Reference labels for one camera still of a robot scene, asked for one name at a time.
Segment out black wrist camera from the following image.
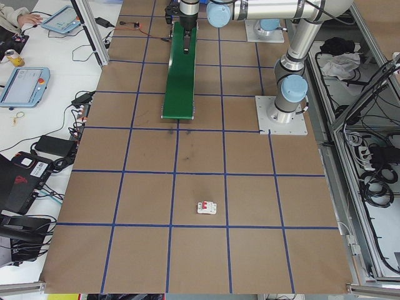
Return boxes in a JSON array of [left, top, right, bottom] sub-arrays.
[[164, 2, 181, 24]]

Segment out blue grey teach pendant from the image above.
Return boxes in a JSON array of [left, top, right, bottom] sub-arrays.
[[41, 4, 83, 35], [0, 66, 51, 110]]

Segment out black power adapter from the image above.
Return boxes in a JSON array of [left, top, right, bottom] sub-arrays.
[[94, 17, 116, 28]]

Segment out black power supply box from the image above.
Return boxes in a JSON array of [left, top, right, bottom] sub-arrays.
[[370, 145, 389, 167]]

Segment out aluminium frame bar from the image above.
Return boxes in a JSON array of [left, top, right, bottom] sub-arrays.
[[345, 282, 400, 297], [0, 280, 48, 296]]

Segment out white power strip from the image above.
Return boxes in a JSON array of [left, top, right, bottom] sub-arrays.
[[356, 146, 378, 171]]

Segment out black electronic device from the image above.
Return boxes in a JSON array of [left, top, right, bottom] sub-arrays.
[[0, 214, 58, 267]]

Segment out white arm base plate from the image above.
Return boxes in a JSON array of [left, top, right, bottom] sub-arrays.
[[244, 17, 286, 43], [254, 95, 309, 137]]

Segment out black laptop charger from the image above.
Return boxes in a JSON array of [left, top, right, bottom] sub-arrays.
[[71, 91, 97, 106]]

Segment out large black power brick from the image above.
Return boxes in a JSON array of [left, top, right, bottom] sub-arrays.
[[33, 134, 78, 156]]

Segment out aluminium profile post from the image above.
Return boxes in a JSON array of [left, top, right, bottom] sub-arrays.
[[69, 0, 110, 68]]

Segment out bystander bare hand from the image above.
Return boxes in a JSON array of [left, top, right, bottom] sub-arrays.
[[17, 12, 44, 28]]

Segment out V-shaped metal bar frame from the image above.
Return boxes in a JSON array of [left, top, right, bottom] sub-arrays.
[[292, 0, 400, 286]]

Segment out black power strip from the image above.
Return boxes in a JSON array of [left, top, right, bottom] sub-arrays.
[[69, 102, 92, 141]]

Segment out white crumpled cloth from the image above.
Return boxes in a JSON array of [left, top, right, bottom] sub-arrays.
[[321, 52, 365, 81]]

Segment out red and black wire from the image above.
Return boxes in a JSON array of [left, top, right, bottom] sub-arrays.
[[139, 25, 172, 42]]

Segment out black coiled cables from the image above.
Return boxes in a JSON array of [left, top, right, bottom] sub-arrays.
[[359, 168, 396, 209]]

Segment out black crumpled cloth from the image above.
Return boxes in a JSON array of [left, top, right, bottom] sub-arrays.
[[319, 36, 356, 54]]

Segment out grey metal bracket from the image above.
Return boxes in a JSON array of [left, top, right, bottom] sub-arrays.
[[345, 234, 361, 256]]

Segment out green conveyor belt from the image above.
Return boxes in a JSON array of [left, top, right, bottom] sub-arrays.
[[160, 21, 201, 121]]

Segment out white red circuit breaker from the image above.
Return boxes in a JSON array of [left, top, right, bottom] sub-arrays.
[[196, 201, 218, 216]]

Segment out yellow drink can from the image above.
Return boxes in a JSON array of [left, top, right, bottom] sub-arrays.
[[5, 48, 26, 68]]

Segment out black case with red logo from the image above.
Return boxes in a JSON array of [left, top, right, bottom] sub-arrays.
[[0, 151, 54, 216]]

